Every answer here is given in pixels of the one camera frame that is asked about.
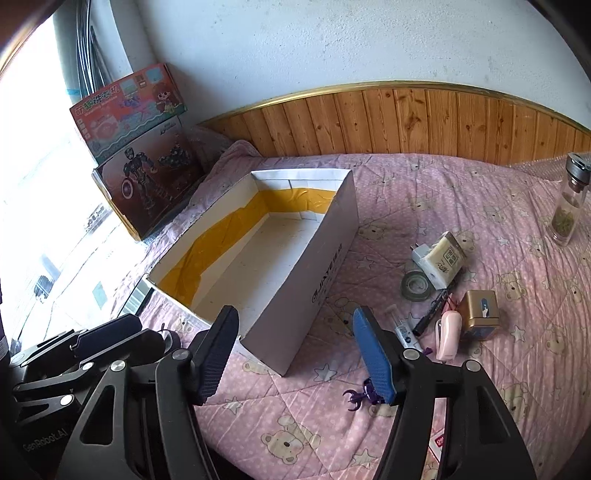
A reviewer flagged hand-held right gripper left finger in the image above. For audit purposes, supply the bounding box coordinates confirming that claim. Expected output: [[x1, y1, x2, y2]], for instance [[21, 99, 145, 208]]
[[65, 305, 241, 480]]

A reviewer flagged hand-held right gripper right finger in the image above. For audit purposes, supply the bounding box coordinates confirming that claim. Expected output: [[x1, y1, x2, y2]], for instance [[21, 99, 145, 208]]
[[352, 305, 539, 480]]

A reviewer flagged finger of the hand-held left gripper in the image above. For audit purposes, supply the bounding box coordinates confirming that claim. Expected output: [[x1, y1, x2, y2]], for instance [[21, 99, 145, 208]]
[[10, 315, 144, 370], [13, 329, 184, 407]]

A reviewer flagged pink oval device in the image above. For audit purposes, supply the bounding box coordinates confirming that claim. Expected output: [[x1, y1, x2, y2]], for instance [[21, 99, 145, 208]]
[[436, 311, 464, 361]]

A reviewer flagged clear tape roll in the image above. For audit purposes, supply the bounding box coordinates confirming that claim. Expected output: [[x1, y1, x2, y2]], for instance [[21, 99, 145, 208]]
[[400, 271, 432, 301]]

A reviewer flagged white plug charger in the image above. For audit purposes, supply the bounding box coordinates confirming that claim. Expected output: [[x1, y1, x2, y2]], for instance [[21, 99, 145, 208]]
[[412, 242, 441, 291]]

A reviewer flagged white cardboard box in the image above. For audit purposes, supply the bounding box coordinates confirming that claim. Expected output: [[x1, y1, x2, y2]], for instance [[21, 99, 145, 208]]
[[142, 168, 358, 378]]

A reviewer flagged purple toy scorpion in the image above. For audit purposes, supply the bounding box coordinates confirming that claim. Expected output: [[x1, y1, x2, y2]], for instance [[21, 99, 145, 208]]
[[342, 378, 384, 412]]

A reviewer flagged white syringe tube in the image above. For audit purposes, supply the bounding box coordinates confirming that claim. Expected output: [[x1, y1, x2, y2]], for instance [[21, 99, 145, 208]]
[[388, 307, 423, 349]]

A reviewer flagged black marker pen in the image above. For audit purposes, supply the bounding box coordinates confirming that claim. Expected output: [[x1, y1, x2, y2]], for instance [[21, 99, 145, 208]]
[[412, 288, 451, 336]]

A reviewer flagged red white packet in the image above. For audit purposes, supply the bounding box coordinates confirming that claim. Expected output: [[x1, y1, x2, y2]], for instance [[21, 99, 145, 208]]
[[427, 429, 451, 462]]

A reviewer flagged small gold box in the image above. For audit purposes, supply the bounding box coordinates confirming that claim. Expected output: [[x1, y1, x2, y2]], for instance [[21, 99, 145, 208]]
[[462, 290, 502, 341]]

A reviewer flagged cream tissue pack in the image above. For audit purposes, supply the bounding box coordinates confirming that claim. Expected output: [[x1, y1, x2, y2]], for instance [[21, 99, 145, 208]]
[[425, 232, 466, 287]]

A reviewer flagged dark robot figure toy box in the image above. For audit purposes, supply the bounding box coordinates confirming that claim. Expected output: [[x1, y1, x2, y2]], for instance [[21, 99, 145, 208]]
[[91, 115, 206, 241]]

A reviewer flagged pink bear-print blanket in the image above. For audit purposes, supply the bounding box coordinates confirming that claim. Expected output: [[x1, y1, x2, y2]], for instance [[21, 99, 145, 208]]
[[139, 138, 591, 480]]

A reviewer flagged colourful cartoon toy box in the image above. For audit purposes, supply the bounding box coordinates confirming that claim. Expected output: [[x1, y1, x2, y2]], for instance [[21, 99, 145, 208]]
[[69, 62, 188, 164]]

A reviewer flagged glass tea bottle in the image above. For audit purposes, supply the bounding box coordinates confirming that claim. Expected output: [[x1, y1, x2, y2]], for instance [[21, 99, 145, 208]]
[[547, 152, 591, 247]]

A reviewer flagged black cable bundle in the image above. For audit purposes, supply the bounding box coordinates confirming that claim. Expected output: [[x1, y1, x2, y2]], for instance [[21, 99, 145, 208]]
[[69, 0, 112, 97]]

